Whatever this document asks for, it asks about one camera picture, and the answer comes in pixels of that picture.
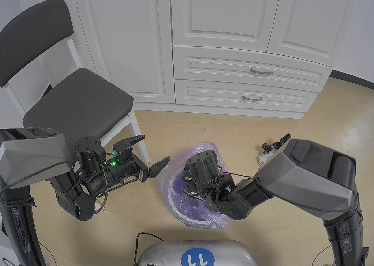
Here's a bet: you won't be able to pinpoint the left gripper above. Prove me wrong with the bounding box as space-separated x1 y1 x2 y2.
102 134 171 190

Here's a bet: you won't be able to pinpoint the purple plastic bag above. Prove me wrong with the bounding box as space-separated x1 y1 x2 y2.
156 140 229 229

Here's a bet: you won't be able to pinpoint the white trash bin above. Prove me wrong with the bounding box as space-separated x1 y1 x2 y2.
159 154 227 228

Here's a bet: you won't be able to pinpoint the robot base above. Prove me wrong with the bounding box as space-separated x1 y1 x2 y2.
140 240 262 266

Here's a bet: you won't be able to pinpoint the crumpled black plastic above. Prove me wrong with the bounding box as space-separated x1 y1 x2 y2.
261 133 293 155

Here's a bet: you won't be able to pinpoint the white chair grey cushions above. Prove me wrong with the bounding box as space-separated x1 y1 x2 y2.
0 0 151 166

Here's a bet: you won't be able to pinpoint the clear printed wrapper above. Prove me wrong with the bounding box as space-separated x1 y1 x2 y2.
257 148 277 167

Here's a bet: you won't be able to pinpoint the white wardrobe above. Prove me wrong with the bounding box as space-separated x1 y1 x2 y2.
16 0 355 119

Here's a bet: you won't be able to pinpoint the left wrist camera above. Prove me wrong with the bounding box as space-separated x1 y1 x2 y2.
112 139 134 162

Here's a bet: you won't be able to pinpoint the black cable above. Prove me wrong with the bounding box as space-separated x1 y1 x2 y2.
313 244 333 266
134 232 167 266

